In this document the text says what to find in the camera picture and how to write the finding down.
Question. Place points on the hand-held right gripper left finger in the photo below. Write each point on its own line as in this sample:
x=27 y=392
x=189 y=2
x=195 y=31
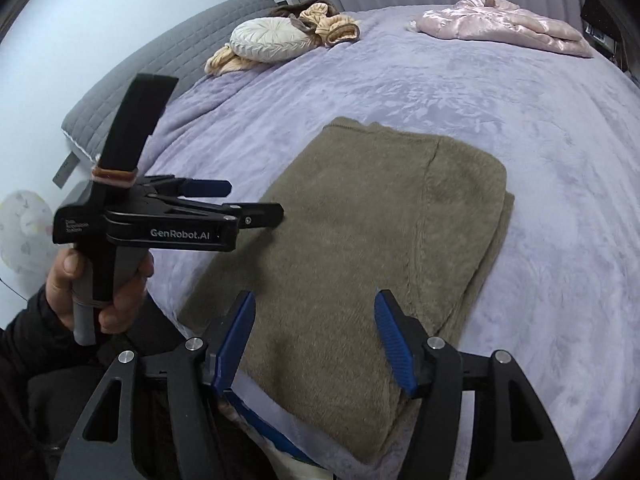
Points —
x=232 y=345

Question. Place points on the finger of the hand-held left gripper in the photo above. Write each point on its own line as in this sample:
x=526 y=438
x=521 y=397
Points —
x=260 y=214
x=205 y=189

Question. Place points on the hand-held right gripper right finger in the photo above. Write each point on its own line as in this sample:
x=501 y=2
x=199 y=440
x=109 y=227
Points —
x=397 y=345

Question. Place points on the olive brown knitted sweater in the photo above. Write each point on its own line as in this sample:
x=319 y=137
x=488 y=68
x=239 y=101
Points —
x=360 y=220

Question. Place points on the person's left forearm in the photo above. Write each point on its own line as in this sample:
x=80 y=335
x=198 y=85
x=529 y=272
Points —
x=30 y=330

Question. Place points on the person's left hand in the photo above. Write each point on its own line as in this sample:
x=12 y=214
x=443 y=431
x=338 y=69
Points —
x=125 y=305

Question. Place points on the blue plastic bar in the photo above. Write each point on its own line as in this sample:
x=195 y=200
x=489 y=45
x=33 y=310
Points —
x=265 y=425

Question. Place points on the white patterned round object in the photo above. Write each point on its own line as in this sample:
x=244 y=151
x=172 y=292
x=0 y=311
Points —
x=25 y=230

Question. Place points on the grey quilted headboard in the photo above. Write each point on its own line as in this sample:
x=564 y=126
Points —
x=165 y=60

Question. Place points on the printed white cloth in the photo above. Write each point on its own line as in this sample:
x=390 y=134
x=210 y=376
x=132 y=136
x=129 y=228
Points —
x=295 y=469

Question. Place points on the white round pleated pillow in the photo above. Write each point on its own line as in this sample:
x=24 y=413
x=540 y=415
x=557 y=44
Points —
x=272 y=40

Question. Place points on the dark brown furry cushion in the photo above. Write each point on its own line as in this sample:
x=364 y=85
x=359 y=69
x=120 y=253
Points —
x=292 y=9

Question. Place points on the beige ruffled plush toy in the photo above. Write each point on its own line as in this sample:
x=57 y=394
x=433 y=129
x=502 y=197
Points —
x=340 y=27

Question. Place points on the lilac fleece bed blanket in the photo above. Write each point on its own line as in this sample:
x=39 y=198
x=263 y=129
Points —
x=500 y=110

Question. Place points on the pink quilted jacket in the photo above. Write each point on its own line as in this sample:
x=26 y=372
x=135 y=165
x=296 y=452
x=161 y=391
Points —
x=500 y=25

